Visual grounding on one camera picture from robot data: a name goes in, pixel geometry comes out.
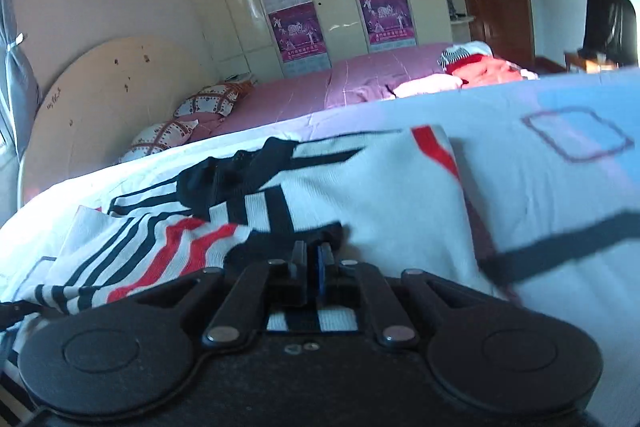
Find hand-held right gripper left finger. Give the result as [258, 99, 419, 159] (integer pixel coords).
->
[135, 241, 308, 350]

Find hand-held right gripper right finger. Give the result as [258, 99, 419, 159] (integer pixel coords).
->
[315, 242, 482, 351]

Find striped knit sweater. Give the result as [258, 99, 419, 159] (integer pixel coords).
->
[0, 125, 506, 413]

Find red clothes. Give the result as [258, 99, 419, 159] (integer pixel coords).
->
[446, 53, 528, 88]

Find pink bed sheet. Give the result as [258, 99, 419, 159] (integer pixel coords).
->
[187, 42, 501, 142]

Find patterned pillow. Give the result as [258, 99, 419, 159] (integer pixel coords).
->
[120, 119, 199, 164]
[172, 82, 253, 118]

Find pink cloth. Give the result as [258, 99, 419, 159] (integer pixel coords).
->
[394, 74, 464, 98]

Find white and blue patterned blanket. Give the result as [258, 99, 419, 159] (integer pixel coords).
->
[0, 67, 640, 427]

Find black and white striped cloth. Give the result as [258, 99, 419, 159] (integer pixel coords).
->
[438, 46, 484, 68]

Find round wooden headboard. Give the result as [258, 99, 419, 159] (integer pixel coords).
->
[17, 36, 212, 208]

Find grey curtain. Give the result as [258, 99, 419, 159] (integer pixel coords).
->
[0, 0, 42, 160]

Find wooden side table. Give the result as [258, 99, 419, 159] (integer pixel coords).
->
[564, 48, 623, 74]

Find black chair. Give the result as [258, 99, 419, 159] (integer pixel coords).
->
[582, 0, 639, 68]

